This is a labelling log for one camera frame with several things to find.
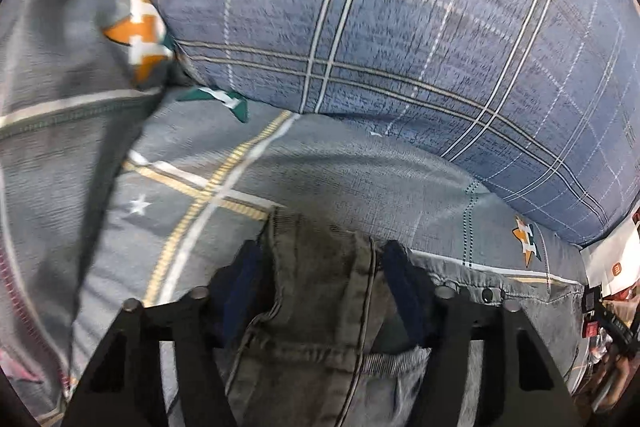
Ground white paper bag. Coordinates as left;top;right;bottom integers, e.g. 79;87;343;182
580;218;640;297

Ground grey star-patterned bed sheet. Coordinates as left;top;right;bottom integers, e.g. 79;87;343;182
73;90;586;426

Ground blue plaid quilt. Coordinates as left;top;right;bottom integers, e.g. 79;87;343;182
153;0;639;244

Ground grey denim pants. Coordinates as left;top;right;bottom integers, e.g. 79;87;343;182
226;208;582;426

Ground grey star-patterned pillow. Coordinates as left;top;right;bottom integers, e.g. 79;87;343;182
1;0;175;419

